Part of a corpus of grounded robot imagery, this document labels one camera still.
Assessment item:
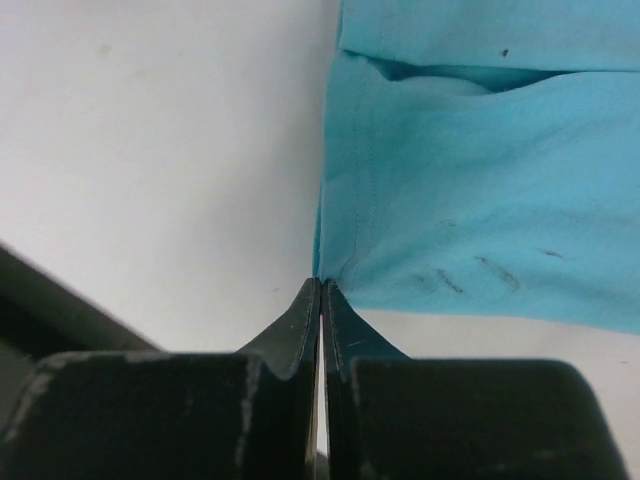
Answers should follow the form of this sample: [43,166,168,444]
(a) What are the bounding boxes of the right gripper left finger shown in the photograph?
[1,278,320,479]

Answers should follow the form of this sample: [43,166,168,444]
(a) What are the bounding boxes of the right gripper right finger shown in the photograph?
[321,282,628,479]

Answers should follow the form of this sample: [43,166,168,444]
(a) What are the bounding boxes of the turquoise t-shirt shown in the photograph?
[313,1,639,333]

